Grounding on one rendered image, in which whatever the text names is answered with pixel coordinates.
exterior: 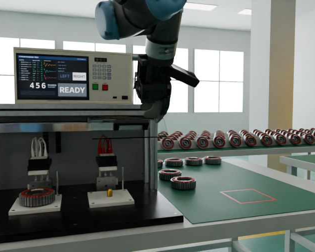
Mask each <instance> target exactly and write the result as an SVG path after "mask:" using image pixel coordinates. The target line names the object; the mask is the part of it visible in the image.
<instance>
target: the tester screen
mask: <svg viewBox="0 0 315 252"><path fill-rule="evenodd" d="M17 58H18V93H19V98H87V59H86V58H75V57H54V56H32V55H17ZM58 72H70V73H86V80H58ZM29 82H34V83H46V89H31V88H29ZM58 83H66V84H86V96H58ZM21 91H55V95H21Z"/></svg>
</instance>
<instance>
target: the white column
mask: <svg viewBox="0 0 315 252"><path fill-rule="evenodd" d="M295 26H296V0H251V40H250V92H249V132H252V131H253V130H255V129H258V130H259V131H262V132H264V131H265V130H266V129H270V130H272V131H275V130H276V129H281V130H286V131H287V130H288V129H293V97H294V61H295ZM291 155H292V154H291V153H284V154H265V155H249V156H248V162H250V163H253V164H257V165H260V166H263V167H267V168H270V169H273V170H276V171H280V172H283V173H287V164H283V163H280V156H291Z"/></svg>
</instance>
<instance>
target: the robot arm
mask: <svg viewBox="0 0 315 252"><path fill-rule="evenodd" d="M186 2H187V0H106V1H100V2H99V3H98V4H97V5H96V7H95V13H94V17H95V24H96V28H97V31H98V33H99V35H100V36H101V37H102V38H103V39H104V40H120V39H125V38H133V37H140V36H146V43H145V53H143V54H138V59H137V72H135V73H134V87H133V89H135V91H136V94H137V96H138V98H139V99H140V103H141V105H140V109H141V110H143V111H145V112H144V117H146V118H154V121H155V123H158V122H160V121H161V120H162V118H163V117H164V116H165V115H166V114H167V112H168V110H169V107H170V100H171V94H172V84H171V80H172V79H171V78H173V79H175V80H178V81H180V82H182V83H184V84H186V85H189V86H191V87H194V88H196V87H197V85H198V84H199V83H200V80H199V79H198V78H197V76H196V75H195V73H193V72H192V71H188V70H186V69H184V68H182V67H179V66H177V65H175V64H174V59H175V56H176V51H177V45H178V38H179V32H180V26H181V20H182V14H183V12H184V6H185V4H186Z"/></svg>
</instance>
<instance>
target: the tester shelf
mask: <svg viewBox="0 0 315 252"><path fill-rule="evenodd" d="M140 106H141V104H68V103H0V117H2V116H144V113H145V111H146V110H141V108H140Z"/></svg>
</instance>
